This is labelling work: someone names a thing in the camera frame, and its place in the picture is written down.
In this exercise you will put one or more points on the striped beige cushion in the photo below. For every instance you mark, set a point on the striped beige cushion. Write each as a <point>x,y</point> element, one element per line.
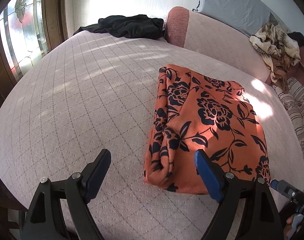
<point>293,102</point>

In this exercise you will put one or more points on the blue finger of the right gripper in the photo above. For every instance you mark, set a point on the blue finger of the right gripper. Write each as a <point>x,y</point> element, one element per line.
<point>284,188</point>

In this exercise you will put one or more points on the black garment on bed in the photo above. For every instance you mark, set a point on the black garment on bed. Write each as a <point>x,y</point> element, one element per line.
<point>138,26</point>

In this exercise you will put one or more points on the stained glass window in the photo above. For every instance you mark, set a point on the stained glass window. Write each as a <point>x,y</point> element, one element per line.
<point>23,37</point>

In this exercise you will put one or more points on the pink quilted bed cover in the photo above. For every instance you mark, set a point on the pink quilted bed cover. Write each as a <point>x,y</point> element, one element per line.
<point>96,91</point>

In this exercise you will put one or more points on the grey blue pillow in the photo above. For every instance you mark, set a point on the grey blue pillow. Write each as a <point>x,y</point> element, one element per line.
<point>246,16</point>

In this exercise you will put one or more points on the beige brown floral cloth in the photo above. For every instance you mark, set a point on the beige brown floral cloth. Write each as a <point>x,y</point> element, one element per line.
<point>278,51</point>

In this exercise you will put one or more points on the person hand on gripper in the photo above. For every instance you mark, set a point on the person hand on gripper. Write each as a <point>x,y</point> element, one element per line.
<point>291,225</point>

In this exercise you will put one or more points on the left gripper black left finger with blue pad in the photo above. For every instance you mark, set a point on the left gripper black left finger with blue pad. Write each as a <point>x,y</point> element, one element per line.
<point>44,219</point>

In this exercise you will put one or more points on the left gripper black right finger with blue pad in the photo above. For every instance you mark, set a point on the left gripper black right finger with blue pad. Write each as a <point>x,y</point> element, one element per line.
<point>259,216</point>

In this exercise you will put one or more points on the pink bed headboard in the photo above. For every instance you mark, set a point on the pink bed headboard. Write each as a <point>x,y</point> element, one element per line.
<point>210,37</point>

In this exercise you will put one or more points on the orange black floral cloth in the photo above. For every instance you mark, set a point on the orange black floral cloth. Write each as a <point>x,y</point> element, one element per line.
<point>196,112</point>

